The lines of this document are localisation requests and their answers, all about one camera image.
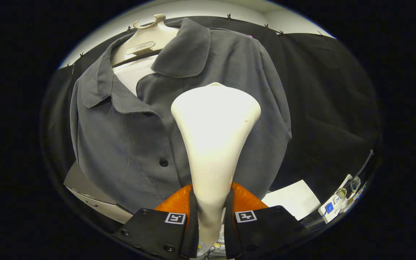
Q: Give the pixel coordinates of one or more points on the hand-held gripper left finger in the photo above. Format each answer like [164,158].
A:
[193,234]

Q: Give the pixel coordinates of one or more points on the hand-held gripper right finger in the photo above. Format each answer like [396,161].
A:
[228,234]

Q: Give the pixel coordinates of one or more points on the white garment steamer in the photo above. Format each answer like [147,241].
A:
[215,133]

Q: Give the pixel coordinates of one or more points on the grey button shirt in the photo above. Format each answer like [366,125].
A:
[128,137]

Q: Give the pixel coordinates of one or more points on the cream garment hanger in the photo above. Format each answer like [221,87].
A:
[146,39]

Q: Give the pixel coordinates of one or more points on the white flat box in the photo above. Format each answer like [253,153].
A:
[291,198]

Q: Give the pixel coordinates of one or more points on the white card with small items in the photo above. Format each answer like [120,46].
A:
[329,207]

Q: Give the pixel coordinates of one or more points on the grey drawer cabinet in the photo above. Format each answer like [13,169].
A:
[81,184]

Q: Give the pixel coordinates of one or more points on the black backdrop cloth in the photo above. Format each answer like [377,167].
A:
[330,108]

